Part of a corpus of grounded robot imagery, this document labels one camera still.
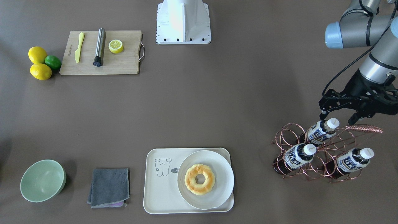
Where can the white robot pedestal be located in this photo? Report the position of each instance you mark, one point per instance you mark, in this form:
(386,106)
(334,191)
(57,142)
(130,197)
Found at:
(183,22)

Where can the wooden cutting board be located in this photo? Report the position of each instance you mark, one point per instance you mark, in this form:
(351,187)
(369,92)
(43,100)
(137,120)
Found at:
(124,63)

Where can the white round plate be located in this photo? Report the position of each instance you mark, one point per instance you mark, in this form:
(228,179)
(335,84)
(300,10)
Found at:
(224,182)

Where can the yellow lemon far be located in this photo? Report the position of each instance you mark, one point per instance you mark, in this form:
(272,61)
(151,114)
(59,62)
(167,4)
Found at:
(37,55)

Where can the glazed donut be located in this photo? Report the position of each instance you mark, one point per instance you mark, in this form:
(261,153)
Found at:
(191,183)

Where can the cream serving tray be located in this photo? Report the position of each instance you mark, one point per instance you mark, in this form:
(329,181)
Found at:
(161,193)

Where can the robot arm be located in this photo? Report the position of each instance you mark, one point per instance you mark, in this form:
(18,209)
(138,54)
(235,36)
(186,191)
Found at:
(361,26)

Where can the grey folded cloth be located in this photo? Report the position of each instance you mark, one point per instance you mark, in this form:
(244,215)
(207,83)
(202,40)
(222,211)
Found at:
(109,188)

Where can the yellow lemon near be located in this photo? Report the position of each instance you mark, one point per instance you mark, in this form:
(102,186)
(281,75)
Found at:
(41,71)

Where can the green lime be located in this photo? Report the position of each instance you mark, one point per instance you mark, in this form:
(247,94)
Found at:
(53,62)

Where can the mint green bowl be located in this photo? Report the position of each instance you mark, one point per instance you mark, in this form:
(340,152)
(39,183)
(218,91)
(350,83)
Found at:
(42,181)

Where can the copper wire bottle rack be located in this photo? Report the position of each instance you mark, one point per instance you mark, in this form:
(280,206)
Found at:
(324,162)

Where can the lemon half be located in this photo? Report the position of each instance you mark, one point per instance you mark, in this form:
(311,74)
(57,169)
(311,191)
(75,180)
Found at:
(116,46)

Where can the tea bottle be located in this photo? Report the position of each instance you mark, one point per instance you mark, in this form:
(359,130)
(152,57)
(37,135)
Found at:
(351,161)
(294,158)
(320,132)

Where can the yellow plastic knife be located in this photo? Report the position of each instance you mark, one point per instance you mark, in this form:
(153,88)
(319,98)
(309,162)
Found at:
(77,54)

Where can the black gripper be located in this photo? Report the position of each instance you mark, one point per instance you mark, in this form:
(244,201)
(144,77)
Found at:
(355,83)

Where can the yellow lemon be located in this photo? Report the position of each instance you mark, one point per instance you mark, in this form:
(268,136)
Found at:
(37,55)
(41,71)

